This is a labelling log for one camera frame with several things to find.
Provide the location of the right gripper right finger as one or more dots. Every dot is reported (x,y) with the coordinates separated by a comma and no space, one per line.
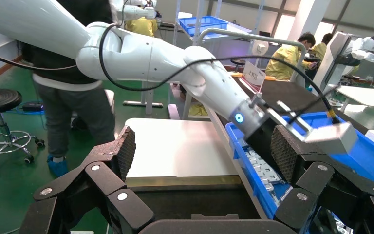
(285,151)

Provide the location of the white workshop table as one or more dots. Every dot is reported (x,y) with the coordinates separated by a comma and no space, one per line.
(367,95)

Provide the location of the silver perforated metal bracket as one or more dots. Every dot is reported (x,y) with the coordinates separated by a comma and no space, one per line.
(279,193)
(261,168)

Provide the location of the seated person in yellow jacket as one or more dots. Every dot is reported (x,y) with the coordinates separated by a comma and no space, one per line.
(285,61)

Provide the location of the acrylic sign with red print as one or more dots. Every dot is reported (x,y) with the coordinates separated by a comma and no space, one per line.
(254,76)

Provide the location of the black low container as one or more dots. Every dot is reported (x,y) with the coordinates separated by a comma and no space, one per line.
(193,203)

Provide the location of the standing person in black jacket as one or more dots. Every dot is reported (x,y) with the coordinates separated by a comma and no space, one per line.
(74,106)

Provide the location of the left wrist grey camera box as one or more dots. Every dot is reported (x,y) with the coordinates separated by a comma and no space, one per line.
(332,138)

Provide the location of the black round rolling stool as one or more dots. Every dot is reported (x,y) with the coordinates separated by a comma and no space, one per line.
(0,100)

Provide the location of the grey tubular handrail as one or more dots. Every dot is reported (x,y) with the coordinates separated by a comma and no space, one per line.
(248,35)

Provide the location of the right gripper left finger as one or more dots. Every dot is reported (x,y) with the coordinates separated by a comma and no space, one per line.
(109,161)

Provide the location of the small blue plastic bin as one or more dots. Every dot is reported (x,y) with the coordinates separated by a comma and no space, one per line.
(203,24)

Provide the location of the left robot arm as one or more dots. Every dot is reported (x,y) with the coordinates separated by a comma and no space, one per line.
(135,55)

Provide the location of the white platform panel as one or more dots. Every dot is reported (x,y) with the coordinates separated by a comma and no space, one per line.
(177,145)

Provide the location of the white background robot station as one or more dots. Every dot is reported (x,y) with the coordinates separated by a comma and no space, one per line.
(338,55)

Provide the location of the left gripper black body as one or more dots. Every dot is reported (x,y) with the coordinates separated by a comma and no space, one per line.
(259,140)

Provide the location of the large blue plastic bin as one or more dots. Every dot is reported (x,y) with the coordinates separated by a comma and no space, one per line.
(364,151)

